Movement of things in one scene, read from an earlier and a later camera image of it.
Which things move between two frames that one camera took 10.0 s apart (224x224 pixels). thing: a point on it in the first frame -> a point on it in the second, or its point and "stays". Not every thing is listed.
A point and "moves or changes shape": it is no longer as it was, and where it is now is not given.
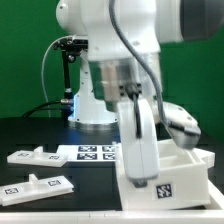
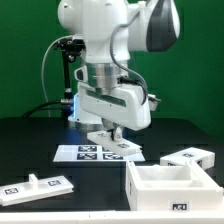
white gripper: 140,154 -> 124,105
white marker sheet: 88,153 stays
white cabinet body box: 182,180 moves or changes shape
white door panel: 37,157 -> 123,147
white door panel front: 35,189 stays
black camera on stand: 72,45 stays
